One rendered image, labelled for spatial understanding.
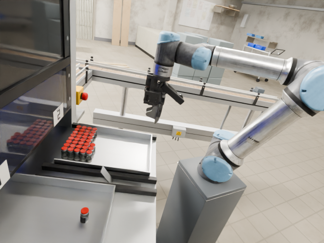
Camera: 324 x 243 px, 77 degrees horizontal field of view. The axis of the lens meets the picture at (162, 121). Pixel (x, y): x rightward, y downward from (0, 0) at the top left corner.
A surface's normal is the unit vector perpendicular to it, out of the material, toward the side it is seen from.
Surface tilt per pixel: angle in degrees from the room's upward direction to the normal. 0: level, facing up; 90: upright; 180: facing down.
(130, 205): 0
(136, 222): 0
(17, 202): 0
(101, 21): 90
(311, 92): 83
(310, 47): 90
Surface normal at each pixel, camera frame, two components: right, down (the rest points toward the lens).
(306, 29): -0.88, 0.06
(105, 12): 0.43, 0.51
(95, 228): 0.20, -0.86
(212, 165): -0.46, 0.45
